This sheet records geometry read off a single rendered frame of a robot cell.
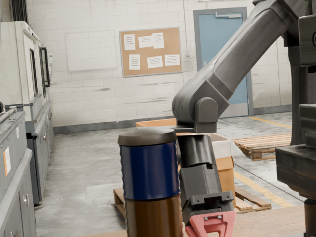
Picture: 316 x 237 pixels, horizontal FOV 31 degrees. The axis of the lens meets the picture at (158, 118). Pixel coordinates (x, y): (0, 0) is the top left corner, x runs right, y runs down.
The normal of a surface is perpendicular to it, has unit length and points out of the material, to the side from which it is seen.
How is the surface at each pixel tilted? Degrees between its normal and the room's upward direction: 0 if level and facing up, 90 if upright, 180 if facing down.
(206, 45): 90
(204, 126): 90
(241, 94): 90
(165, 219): 104
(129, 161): 76
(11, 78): 90
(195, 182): 61
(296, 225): 0
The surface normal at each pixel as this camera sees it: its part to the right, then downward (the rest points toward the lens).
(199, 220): 0.15, -0.07
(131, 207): -0.69, -0.12
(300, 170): -0.97, 0.10
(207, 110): 0.35, 0.07
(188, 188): 0.09, -0.42
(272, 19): 0.16, 0.19
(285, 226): -0.08, -0.99
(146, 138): -0.04, -0.22
